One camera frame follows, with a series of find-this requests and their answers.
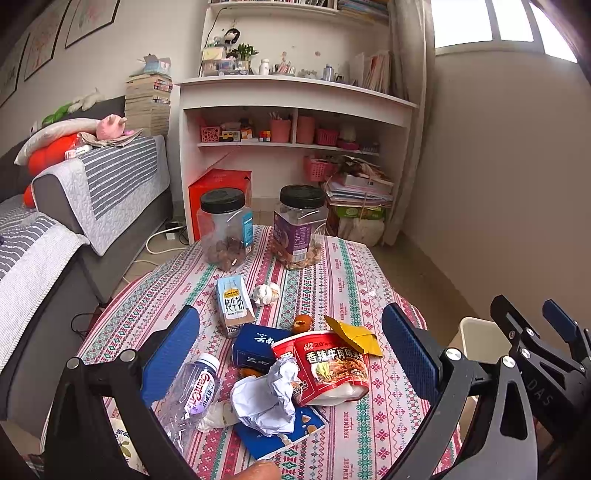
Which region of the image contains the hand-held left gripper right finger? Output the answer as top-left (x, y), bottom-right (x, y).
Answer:
top-left (381, 302), bottom-right (539, 480)

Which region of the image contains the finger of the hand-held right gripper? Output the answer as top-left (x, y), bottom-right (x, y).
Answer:
top-left (489, 294), bottom-right (543, 365)
top-left (542, 299), bottom-right (591, 370)

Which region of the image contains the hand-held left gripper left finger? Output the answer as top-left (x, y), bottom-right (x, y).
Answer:
top-left (44, 304), bottom-right (201, 480)

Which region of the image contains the white plastic trash bin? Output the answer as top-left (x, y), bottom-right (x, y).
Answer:
top-left (447, 316), bottom-right (505, 365)

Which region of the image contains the clear plastic bottle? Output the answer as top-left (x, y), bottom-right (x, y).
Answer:
top-left (157, 353), bottom-right (222, 455)

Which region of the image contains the yellow wrapper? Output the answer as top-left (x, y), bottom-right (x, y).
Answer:
top-left (323, 315), bottom-right (385, 358)

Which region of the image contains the red instant noodle cup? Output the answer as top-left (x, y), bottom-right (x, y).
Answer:
top-left (271, 330), bottom-right (371, 408)

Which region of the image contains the light blue milk carton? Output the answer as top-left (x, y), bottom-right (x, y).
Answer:
top-left (216, 275), bottom-right (256, 339)

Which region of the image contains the white tissue wad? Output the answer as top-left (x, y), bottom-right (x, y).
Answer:
top-left (198, 399), bottom-right (237, 432)

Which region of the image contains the dark blue cardboard box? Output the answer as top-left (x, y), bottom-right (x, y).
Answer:
top-left (231, 323), bottom-right (294, 370)

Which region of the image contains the patterned tablecloth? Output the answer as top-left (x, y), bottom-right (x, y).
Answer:
top-left (76, 224), bottom-right (462, 480)

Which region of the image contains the crumpled white paper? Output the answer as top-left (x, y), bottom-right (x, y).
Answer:
top-left (230, 357), bottom-right (301, 438)

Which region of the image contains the small white crumpled tissue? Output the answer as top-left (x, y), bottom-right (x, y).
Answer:
top-left (252, 282), bottom-right (281, 306)

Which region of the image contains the clear jar with dark snacks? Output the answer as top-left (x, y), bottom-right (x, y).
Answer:
top-left (197, 188), bottom-right (254, 272)

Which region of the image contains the white bag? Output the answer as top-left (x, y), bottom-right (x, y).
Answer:
top-left (337, 217), bottom-right (386, 245)

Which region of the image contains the grey sofa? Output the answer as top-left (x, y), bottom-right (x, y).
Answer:
top-left (0, 95), bottom-right (174, 421)

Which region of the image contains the blue snack packet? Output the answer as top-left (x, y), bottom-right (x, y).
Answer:
top-left (233, 406), bottom-right (329, 461)

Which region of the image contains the green cardboard box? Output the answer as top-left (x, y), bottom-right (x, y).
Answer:
top-left (332, 205), bottom-right (386, 221)

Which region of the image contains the person's leg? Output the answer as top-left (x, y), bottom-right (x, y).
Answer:
top-left (229, 460), bottom-right (282, 480)

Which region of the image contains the clear jar with purple label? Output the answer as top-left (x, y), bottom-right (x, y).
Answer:
top-left (270, 185), bottom-right (329, 271)

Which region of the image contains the striped sofa seat cover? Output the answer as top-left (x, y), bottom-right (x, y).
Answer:
top-left (0, 203), bottom-right (90, 370)

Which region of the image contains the pile of papers and books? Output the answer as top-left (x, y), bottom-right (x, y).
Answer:
top-left (323, 157), bottom-right (395, 220)

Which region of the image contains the red carton box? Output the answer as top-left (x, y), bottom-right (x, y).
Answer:
top-left (188, 168), bottom-right (253, 243)

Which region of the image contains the large pink basket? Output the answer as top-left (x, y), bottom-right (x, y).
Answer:
top-left (302, 156), bottom-right (340, 182)

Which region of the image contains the orange cushion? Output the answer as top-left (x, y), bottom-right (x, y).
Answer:
top-left (21, 136), bottom-right (88, 206)

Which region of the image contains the pink plush toy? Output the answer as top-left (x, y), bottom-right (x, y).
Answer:
top-left (96, 114), bottom-right (127, 140)

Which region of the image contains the stack of books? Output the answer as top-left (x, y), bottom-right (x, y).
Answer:
top-left (124, 76), bottom-right (174, 137)

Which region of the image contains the white pillow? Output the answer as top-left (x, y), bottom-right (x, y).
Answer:
top-left (14, 117), bottom-right (100, 166)

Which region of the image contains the green plush toy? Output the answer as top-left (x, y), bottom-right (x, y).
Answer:
top-left (41, 104), bottom-right (75, 127)

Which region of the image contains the row of upright books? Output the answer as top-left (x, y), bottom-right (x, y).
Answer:
top-left (355, 50), bottom-right (393, 93)

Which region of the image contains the beige curtain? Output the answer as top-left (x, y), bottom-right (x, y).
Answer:
top-left (390, 0), bottom-right (437, 245)

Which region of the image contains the white shelf unit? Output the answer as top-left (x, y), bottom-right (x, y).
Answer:
top-left (173, 0), bottom-right (421, 245)

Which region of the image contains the tissue box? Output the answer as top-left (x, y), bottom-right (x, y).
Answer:
top-left (142, 54), bottom-right (172, 77)

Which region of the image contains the window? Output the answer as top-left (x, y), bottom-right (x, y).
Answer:
top-left (429, 0), bottom-right (580, 63)

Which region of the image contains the potted green plant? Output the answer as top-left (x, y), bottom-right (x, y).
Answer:
top-left (231, 42), bottom-right (258, 70)

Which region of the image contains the white cable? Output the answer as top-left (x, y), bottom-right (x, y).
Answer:
top-left (145, 228), bottom-right (185, 256)

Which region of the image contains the framed wall picture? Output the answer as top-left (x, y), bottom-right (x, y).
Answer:
top-left (0, 32), bottom-right (31, 109)
top-left (23, 0), bottom-right (72, 81)
top-left (65, 0), bottom-right (122, 49)

